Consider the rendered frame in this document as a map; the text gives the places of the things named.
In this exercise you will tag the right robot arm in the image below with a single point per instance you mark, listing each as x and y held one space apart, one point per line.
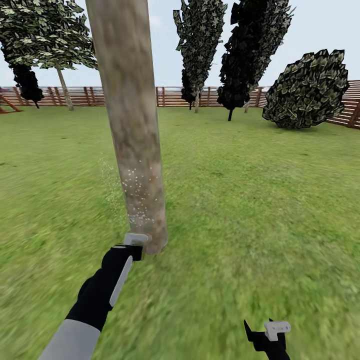
272 341

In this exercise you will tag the bush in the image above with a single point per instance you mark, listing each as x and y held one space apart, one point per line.
309 91

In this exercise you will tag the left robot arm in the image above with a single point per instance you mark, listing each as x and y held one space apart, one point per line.
78 334

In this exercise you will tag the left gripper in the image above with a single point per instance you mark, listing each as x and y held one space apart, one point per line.
136 252

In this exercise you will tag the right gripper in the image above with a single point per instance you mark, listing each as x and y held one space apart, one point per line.
262 343

